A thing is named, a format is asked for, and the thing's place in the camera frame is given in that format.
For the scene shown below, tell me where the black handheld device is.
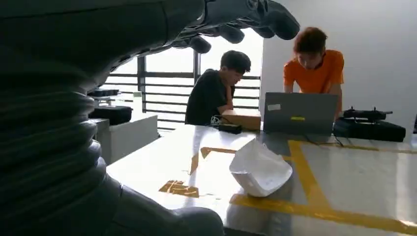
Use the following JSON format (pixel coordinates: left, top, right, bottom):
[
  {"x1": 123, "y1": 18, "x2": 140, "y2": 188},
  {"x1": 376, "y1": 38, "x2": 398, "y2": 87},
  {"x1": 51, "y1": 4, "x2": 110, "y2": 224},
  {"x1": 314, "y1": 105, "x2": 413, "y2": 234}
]
[{"x1": 342, "y1": 107, "x2": 393, "y2": 122}]

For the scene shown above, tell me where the flat black case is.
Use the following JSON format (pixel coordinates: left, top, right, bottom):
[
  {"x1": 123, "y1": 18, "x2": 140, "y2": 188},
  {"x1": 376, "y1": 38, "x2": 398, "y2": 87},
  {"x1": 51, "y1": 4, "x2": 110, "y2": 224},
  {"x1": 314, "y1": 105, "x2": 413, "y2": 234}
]
[{"x1": 88, "y1": 88, "x2": 120, "y2": 97}]

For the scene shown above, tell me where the robot's grey left hand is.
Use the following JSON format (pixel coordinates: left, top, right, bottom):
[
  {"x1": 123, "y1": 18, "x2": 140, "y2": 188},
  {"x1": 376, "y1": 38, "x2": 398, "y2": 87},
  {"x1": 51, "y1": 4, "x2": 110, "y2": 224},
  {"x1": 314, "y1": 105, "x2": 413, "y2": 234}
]
[{"x1": 0, "y1": 0, "x2": 301, "y2": 236}]

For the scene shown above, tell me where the cardboard box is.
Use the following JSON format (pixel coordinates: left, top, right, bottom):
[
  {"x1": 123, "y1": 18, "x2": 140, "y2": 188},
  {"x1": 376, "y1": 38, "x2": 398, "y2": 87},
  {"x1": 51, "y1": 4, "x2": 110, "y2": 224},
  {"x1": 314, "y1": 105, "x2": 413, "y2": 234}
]
[{"x1": 221, "y1": 109, "x2": 262, "y2": 132}]

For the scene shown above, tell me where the black laptop cable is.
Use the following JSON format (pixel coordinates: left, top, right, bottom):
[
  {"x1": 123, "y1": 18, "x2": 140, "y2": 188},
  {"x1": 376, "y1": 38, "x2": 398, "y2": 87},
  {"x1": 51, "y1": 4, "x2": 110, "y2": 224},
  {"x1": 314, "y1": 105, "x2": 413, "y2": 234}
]
[{"x1": 304, "y1": 134, "x2": 345, "y2": 147}]

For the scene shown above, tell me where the person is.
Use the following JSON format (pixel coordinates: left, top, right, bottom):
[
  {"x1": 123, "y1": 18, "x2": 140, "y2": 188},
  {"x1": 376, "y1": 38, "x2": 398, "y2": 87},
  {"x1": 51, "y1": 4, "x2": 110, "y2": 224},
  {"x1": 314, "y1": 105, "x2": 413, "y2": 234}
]
[
  {"x1": 184, "y1": 50, "x2": 252, "y2": 126},
  {"x1": 282, "y1": 27, "x2": 345, "y2": 122}
]

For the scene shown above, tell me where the white cabinet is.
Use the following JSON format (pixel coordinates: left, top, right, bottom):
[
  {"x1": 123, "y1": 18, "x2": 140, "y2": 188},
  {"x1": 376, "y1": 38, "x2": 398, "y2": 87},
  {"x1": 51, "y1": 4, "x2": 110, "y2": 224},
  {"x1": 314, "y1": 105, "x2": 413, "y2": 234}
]
[{"x1": 90, "y1": 112, "x2": 160, "y2": 166}]

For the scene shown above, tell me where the grey laptop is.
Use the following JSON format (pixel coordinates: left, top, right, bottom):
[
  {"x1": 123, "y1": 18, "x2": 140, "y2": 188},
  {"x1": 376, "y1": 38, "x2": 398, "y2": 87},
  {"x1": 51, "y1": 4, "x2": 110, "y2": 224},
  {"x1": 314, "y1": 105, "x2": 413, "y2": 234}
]
[{"x1": 263, "y1": 92, "x2": 339, "y2": 135}]

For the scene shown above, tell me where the orange tape patch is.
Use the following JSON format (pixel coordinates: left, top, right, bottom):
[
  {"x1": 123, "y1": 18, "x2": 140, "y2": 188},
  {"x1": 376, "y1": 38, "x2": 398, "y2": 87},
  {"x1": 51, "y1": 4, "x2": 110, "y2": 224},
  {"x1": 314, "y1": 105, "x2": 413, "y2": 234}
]
[{"x1": 158, "y1": 180, "x2": 200, "y2": 199}]

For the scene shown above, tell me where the orange tape corner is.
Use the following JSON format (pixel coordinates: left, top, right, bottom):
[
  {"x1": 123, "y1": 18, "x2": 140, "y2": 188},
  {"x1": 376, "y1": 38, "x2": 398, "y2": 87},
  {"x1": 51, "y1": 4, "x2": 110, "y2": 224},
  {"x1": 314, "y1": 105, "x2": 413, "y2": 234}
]
[{"x1": 190, "y1": 147, "x2": 237, "y2": 175}]

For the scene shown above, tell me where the small black case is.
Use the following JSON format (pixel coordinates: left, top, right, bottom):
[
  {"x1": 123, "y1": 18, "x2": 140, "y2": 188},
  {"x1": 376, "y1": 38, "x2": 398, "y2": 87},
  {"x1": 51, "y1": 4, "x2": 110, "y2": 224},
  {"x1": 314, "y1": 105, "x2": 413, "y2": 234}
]
[{"x1": 89, "y1": 106, "x2": 133, "y2": 126}]

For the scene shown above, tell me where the yellow tape outline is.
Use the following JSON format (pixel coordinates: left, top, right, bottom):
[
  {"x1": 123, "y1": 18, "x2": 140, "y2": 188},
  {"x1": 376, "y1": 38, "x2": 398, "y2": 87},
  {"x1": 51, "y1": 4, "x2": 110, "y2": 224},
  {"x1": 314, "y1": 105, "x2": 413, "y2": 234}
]
[{"x1": 229, "y1": 140, "x2": 417, "y2": 236}]

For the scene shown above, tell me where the white curved plastic part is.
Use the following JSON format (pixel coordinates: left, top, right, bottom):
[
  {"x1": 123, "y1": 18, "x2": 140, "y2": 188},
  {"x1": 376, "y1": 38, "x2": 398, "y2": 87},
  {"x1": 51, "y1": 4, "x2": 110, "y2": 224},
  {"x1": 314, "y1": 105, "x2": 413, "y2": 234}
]
[{"x1": 229, "y1": 139, "x2": 293, "y2": 198}]

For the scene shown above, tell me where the large black case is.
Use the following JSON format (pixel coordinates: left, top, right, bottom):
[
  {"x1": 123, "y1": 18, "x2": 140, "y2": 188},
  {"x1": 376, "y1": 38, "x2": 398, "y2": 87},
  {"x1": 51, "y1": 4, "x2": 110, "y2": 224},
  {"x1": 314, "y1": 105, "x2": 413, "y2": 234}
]
[{"x1": 332, "y1": 117, "x2": 406, "y2": 143}]

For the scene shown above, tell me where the black power adapter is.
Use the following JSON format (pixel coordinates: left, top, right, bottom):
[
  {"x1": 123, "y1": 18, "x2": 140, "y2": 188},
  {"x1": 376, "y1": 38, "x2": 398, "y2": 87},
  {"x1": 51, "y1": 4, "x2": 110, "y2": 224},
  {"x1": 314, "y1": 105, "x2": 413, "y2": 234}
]
[{"x1": 217, "y1": 123, "x2": 243, "y2": 135}]

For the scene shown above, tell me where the dark window railing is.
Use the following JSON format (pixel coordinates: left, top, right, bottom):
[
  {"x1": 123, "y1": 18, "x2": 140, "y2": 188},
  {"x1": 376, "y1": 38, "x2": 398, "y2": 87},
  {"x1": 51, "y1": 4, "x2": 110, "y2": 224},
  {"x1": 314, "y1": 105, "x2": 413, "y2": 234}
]
[{"x1": 101, "y1": 49, "x2": 261, "y2": 131}]

